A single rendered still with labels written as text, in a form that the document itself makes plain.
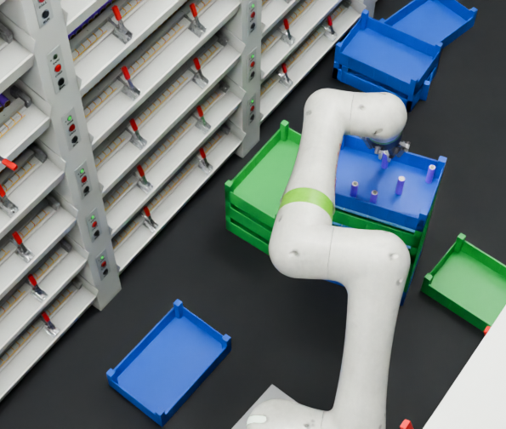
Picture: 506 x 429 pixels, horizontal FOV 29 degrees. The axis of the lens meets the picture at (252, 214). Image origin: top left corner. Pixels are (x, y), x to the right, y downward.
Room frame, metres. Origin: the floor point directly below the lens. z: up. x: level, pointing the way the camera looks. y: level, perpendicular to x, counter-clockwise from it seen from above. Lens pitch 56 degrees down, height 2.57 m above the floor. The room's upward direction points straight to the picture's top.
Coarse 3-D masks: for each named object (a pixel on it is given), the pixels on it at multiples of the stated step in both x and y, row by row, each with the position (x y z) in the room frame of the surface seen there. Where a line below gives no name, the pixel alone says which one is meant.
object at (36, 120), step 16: (16, 80) 1.44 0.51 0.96; (16, 96) 1.42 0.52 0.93; (32, 96) 1.41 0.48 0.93; (0, 112) 1.38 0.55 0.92; (32, 112) 1.39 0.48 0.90; (48, 112) 1.39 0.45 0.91; (16, 128) 1.35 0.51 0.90; (32, 128) 1.36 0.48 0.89; (0, 144) 1.31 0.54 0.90; (16, 144) 1.31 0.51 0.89
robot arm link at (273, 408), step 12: (264, 408) 0.83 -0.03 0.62; (276, 408) 0.82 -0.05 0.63; (288, 408) 0.83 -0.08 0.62; (300, 408) 0.83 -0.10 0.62; (312, 408) 0.84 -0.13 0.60; (252, 420) 0.80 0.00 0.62; (264, 420) 0.80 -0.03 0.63; (276, 420) 0.79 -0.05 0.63; (288, 420) 0.79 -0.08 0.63; (300, 420) 0.79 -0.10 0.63; (312, 420) 0.79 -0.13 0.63
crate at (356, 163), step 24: (360, 144) 1.68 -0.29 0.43; (360, 168) 1.62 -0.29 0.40; (408, 168) 1.62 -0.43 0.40; (336, 192) 1.50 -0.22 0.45; (360, 192) 1.54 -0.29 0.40; (384, 192) 1.54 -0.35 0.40; (408, 192) 1.54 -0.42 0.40; (432, 192) 1.54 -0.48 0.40; (384, 216) 1.45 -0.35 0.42; (408, 216) 1.43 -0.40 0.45
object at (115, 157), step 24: (216, 48) 1.96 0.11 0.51; (240, 48) 1.96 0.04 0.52; (192, 72) 1.85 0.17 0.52; (216, 72) 1.88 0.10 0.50; (168, 96) 1.78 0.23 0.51; (192, 96) 1.79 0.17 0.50; (144, 120) 1.69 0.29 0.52; (168, 120) 1.71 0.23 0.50; (120, 144) 1.61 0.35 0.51; (144, 144) 1.62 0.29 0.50; (96, 168) 1.53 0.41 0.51; (120, 168) 1.55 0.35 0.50
